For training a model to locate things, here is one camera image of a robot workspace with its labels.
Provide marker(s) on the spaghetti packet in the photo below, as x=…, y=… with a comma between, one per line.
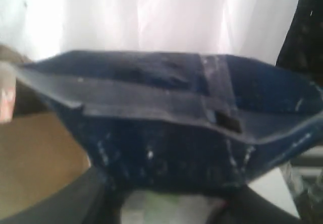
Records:
x=177, y=133

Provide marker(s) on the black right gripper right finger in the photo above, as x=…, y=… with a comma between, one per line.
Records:
x=246, y=206

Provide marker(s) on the brown paper bag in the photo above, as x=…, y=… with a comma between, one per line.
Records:
x=39, y=156

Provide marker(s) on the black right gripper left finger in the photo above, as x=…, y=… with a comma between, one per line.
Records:
x=85, y=200

